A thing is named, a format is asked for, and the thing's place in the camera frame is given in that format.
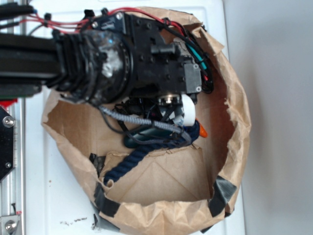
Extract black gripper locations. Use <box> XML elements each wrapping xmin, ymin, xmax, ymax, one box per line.
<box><xmin>92</xmin><ymin>12</ymin><xmax>201</xmax><ymax>126</ymax></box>

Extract orange toy carrot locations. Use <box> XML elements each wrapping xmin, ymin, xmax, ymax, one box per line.
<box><xmin>196</xmin><ymin>119</ymin><xmax>208</xmax><ymax>138</ymax></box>

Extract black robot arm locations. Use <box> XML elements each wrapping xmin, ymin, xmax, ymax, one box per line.
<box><xmin>0</xmin><ymin>8</ymin><xmax>201</xmax><ymax>126</ymax></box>

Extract dark green toy cucumber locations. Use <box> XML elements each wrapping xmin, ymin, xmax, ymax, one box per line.
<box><xmin>123</xmin><ymin>128</ymin><xmax>173</xmax><ymax>148</ymax></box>

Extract brown paper bag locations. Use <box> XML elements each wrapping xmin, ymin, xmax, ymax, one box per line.
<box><xmin>42</xmin><ymin>7</ymin><xmax>251</xmax><ymax>235</ymax></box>

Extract white plastic tray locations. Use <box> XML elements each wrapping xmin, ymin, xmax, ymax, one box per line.
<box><xmin>21</xmin><ymin>0</ymin><xmax>247</xmax><ymax>235</ymax></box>

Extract black mounting plate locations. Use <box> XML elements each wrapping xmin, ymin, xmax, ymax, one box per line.
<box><xmin>0</xmin><ymin>107</ymin><xmax>15</xmax><ymax>182</ymax></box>

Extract grey braided cable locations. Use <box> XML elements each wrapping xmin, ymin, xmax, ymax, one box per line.
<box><xmin>98</xmin><ymin>105</ymin><xmax>192</xmax><ymax>145</ymax></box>

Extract navy blue rope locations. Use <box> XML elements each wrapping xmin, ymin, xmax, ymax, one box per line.
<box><xmin>103</xmin><ymin>121</ymin><xmax>202</xmax><ymax>188</ymax></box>

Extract red wires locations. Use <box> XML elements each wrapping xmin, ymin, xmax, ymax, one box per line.
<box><xmin>25</xmin><ymin>6</ymin><xmax>186</xmax><ymax>32</ymax></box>

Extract aluminium frame rail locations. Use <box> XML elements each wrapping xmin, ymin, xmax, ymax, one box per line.
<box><xmin>0</xmin><ymin>14</ymin><xmax>26</xmax><ymax>235</ymax></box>

